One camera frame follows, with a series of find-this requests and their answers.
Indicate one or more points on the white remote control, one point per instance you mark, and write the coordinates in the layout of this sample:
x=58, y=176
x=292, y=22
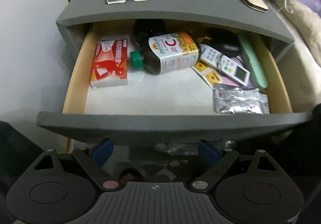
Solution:
x=210, y=56

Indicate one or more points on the red orange medicine box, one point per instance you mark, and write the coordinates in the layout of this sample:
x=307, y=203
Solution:
x=109, y=66

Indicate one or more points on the cream fluffy blanket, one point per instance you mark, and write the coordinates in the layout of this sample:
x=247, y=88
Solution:
x=306, y=22

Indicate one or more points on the mint green case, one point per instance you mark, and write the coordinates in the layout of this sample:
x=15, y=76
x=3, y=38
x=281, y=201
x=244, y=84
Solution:
x=252, y=63

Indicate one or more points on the dark vitamin bottle green cap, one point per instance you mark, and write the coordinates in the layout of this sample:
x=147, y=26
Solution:
x=166, y=53

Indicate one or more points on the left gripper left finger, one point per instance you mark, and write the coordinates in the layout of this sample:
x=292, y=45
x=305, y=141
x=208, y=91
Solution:
x=92, y=160

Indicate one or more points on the silver foil blister pack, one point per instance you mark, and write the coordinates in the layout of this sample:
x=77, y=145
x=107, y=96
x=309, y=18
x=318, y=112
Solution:
x=238, y=100

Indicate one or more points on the yellow sachet packets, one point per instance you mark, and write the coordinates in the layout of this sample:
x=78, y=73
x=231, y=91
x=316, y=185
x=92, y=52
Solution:
x=207, y=73

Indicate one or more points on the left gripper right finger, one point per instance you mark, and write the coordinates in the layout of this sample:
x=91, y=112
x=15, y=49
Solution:
x=220, y=161

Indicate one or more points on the pink paper packet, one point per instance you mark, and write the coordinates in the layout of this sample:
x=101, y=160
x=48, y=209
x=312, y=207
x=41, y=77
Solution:
x=235, y=70

